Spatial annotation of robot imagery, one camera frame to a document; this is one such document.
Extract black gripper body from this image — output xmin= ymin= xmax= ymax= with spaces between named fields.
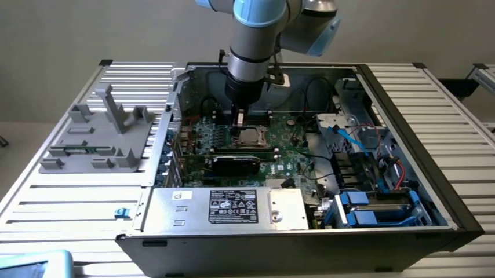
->
xmin=225 ymin=74 xmax=266 ymax=114

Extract silver CPU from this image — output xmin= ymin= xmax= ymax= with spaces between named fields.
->
xmin=240 ymin=130 xmax=266 ymax=145

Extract metal CPU socket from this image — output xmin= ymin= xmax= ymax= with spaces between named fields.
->
xmin=228 ymin=125 xmax=270 ymax=148

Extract empty RAM slots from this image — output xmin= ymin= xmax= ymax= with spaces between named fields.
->
xmin=245 ymin=112 xmax=272 ymax=123

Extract green motherboard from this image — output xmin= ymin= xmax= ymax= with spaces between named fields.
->
xmin=176 ymin=112 xmax=322 ymax=189

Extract black graphics card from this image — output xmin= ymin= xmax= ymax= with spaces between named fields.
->
xmin=180 ymin=152 xmax=280 ymax=177

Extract metal disk bay cage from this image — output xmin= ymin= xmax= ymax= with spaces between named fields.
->
xmin=314 ymin=112 xmax=389 ymax=152

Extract black fan shroud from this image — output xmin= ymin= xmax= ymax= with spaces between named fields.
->
xmin=330 ymin=151 xmax=378 ymax=192

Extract silver power supply unit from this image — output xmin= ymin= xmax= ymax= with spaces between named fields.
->
xmin=138 ymin=187 xmax=309 ymax=233

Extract grey plastic parts rack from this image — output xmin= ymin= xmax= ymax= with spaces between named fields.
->
xmin=37 ymin=84 xmax=155 ymax=175

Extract hard disk in blue carrier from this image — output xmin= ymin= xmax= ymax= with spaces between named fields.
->
xmin=333 ymin=189 xmax=421 ymax=229

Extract open black PC case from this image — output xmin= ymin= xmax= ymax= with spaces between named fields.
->
xmin=114 ymin=61 xmax=486 ymax=275

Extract teal box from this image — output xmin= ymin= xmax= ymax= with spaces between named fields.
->
xmin=0 ymin=250 xmax=74 ymax=278

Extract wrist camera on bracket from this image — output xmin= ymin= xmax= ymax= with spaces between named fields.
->
xmin=265 ymin=65 xmax=292 ymax=89

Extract black looping wire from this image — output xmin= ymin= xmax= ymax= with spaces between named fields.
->
xmin=300 ymin=76 xmax=333 ymax=117

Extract blue flat wire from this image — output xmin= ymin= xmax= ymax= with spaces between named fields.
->
xmin=325 ymin=125 xmax=369 ymax=155

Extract red wire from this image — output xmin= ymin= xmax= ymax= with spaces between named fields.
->
xmin=392 ymin=160 xmax=405 ymax=189

